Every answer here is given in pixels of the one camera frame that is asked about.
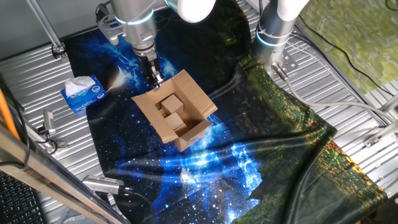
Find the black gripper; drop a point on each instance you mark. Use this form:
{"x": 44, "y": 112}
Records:
{"x": 150, "y": 65}

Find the cardboard box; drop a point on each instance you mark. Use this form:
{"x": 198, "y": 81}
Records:
{"x": 192, "y": 93}

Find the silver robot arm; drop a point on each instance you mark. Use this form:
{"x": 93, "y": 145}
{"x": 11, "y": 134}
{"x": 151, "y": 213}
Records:
{"x": 273, "y": 25}

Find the blue tissue box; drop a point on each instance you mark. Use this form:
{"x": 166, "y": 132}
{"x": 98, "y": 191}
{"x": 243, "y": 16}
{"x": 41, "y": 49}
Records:
{"x": 90, "y": 96}

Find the narrow cardboard block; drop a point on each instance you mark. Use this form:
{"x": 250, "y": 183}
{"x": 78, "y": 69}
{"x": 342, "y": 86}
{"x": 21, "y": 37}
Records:
{"x": 160, "y": 112}

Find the white tissue sheet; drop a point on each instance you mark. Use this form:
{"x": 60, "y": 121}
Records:
{"x": 77, "y": 84}

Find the galaxy and forest print cloth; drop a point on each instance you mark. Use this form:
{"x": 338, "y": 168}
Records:
{"x": 217, "y": 174}

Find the metal stand pole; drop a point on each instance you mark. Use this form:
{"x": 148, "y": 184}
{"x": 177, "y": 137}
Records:
{"x": 43, "y": 21}

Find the orange stick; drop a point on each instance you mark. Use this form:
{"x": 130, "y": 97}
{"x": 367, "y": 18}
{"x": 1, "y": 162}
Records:
{"x": 6, "y": 112}

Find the grey towel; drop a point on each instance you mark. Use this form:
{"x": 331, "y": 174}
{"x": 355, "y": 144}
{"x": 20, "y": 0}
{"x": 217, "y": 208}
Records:
{"x": 74, "y": 217}

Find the black keyboard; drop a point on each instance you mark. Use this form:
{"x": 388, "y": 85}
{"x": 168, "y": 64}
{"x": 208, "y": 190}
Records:
{"x": 18, "y": 205}

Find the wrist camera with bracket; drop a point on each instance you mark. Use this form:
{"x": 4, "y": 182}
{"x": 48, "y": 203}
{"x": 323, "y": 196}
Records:
{"x": 110, "y": 34}

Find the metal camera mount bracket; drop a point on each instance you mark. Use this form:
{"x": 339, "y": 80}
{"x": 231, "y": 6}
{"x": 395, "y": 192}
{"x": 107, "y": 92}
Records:
{"x": 62, "y": 144}

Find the silver depth camera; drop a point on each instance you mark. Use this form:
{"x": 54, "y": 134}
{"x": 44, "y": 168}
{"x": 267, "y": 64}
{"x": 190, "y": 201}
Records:
{"x": 99, "y": 184}

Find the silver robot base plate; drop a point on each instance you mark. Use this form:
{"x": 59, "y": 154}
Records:
{"x": 289, "y": 63}

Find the aluminium frame bar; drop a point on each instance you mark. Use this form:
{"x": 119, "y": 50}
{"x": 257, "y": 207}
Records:
{"x": 46, "y": 177}

